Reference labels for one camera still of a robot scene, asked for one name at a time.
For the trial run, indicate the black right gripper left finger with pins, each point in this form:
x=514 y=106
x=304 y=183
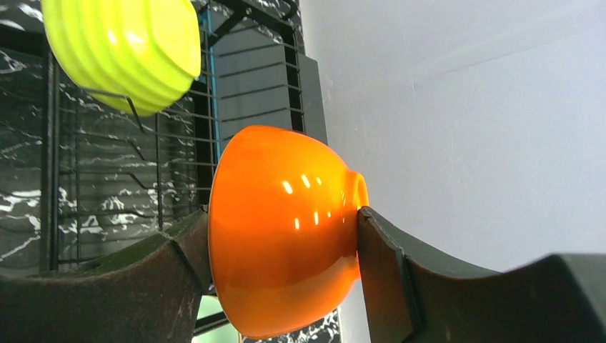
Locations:
x=147 y=292

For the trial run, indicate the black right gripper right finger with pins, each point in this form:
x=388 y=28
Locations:
x=414 y=292

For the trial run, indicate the orange white bowl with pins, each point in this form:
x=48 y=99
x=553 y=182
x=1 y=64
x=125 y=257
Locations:
x=282 y=230

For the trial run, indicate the green white bowl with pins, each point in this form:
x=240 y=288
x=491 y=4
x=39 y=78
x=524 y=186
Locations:
x=135 y=56

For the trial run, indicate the pale green bowl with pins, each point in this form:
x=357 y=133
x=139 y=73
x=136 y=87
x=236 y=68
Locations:
x=212 y=325

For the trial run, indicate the dark grey flat box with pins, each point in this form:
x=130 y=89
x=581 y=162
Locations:
x=251 y=83

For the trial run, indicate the black wire dish rack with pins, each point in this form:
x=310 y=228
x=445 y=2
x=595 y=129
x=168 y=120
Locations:
x=79 y=179

